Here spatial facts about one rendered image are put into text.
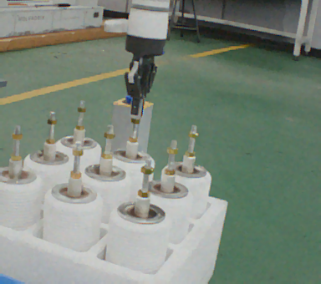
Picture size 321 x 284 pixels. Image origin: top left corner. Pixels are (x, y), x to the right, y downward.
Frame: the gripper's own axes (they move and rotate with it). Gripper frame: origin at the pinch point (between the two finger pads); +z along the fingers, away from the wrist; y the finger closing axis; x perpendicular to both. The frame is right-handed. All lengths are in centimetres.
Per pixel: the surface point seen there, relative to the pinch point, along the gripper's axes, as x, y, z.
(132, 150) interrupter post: -0.5, -1.0, 8.5
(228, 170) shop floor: -10, 77, 35
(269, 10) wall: 27, 510, -4
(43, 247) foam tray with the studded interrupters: 2.7, -30.8, 17.2
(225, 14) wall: 76, 516, 10
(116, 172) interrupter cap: -1.0, -10.6, 9.9
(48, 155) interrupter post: 12.0, -12.2, 9.2
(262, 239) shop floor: -28, 31, 35
